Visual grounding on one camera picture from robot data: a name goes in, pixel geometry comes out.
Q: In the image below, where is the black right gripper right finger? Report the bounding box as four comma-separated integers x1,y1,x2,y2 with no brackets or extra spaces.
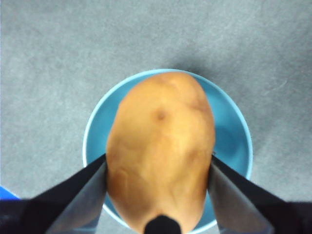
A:
207,152,312,234

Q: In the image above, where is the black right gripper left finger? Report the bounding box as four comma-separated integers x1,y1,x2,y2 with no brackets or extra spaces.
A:
0,153,108,234

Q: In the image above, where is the blue ribbed bowl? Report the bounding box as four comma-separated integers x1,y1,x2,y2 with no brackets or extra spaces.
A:
82,69,254,232

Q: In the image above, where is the brown potato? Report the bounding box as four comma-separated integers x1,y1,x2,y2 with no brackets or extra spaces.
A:
106,73,215,234

